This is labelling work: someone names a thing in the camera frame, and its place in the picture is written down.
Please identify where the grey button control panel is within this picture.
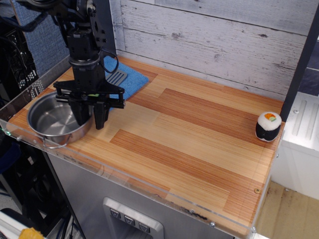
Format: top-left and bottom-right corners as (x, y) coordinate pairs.
(103, 197), (164, 239)

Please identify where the plush sushi roll toy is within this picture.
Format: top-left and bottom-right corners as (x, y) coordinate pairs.
(255, 112), (282, 142)

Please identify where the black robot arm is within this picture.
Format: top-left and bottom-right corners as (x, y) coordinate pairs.
(19, 0), (125, 129)

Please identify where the dark grey right post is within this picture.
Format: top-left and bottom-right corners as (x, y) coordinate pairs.
(281, 0), (319, 123)

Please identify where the dark grey left post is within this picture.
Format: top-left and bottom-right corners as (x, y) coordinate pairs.
(98, 0), (116, 54)

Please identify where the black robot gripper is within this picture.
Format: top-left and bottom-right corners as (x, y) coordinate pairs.
(53, 56), (125, 130)

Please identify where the blue microfiber cloth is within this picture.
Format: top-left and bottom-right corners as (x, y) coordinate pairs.
(104, 56), (149, 100)

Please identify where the green handled grey spatula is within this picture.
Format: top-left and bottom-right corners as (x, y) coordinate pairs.
(84, 70), (127, 99)

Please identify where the dark grey post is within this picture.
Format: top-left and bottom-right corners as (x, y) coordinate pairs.
(281, 0), (319, 123)
(98, 0), (116, 54)

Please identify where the stainless steel pot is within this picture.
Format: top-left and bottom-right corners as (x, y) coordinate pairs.
(27, 92), (93, 149)

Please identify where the clear acrylic table guard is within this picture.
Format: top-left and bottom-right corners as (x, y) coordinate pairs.
(0, 99), (286, 237)

